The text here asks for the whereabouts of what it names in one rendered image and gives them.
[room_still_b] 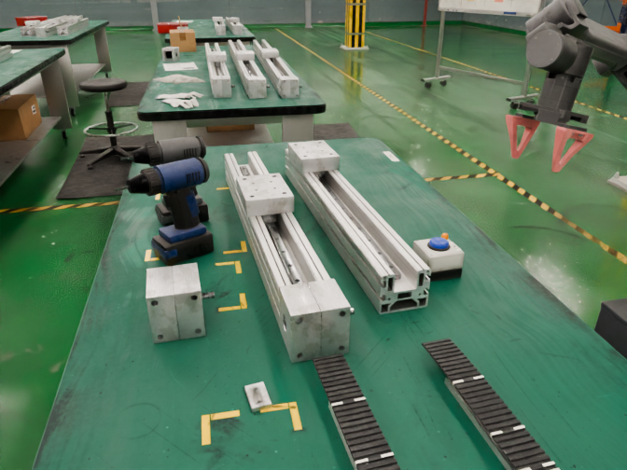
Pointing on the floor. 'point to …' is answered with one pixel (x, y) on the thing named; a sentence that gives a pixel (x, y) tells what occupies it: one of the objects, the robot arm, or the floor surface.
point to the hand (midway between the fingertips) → (536, 159)
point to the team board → (493, 14)
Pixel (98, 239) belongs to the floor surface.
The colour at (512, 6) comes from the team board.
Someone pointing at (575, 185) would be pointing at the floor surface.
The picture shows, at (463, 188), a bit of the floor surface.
